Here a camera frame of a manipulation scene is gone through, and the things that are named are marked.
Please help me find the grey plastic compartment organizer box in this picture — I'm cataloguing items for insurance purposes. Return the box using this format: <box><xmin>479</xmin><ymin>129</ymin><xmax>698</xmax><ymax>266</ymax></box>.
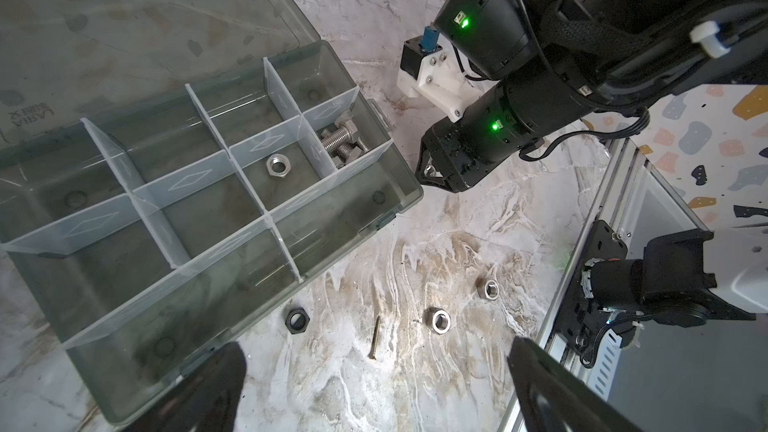
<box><xmin>1</xmin><ymin>0</ymin><xmax>423</xmax><ymax>425</ymax></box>

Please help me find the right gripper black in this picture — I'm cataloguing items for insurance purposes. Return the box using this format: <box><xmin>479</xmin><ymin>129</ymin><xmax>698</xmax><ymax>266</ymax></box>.
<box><xmin>419</xmin><ymin>81</ymin><xmax>540</xmax><ymax>193</ymax></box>

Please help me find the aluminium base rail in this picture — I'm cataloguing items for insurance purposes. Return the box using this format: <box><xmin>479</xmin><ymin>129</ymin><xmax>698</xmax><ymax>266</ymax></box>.
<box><xmin>494</xmin><ymin>137</ymin><xmax>768</xmax><ymax>432</ymax></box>

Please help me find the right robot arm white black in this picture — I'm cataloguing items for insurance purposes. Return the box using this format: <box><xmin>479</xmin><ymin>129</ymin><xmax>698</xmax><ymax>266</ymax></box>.
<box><xmin>416</xmin><ymin>0</ymin><xmax>767</xmax><ymax>193</ymax></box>

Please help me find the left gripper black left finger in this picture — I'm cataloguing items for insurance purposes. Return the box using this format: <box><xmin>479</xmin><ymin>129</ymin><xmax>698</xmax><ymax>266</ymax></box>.
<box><xmin>124</xmin><ymin>342</ymin><xmax>247</xmax><ymax>431</ymax></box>

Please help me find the brass screw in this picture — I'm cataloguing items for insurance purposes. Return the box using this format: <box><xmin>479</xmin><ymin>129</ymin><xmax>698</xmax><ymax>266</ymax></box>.
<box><xmin>368</xmin><ymin>315</ymin><xmax>381</xmax><ymax>360</ymax></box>

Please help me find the black hex nut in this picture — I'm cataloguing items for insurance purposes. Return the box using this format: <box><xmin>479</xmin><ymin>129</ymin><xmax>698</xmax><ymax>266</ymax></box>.
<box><xmin>285</xmin><ymin>307</ymin><xmax>310</xmax><ymax>335</ymax></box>

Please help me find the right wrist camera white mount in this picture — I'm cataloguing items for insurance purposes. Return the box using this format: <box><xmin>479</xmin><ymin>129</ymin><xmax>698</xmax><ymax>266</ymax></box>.
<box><xmin>397</xmin><ymin>26</ymin><xmax>482</xmax><ymax>123</ymax></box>

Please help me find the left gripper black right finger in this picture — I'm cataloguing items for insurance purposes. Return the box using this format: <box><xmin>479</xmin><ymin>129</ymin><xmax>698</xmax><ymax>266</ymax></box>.
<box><xmin>508</xmin><ymin>337</ymin><xmax>639</xmax><ymax>431</ymax></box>

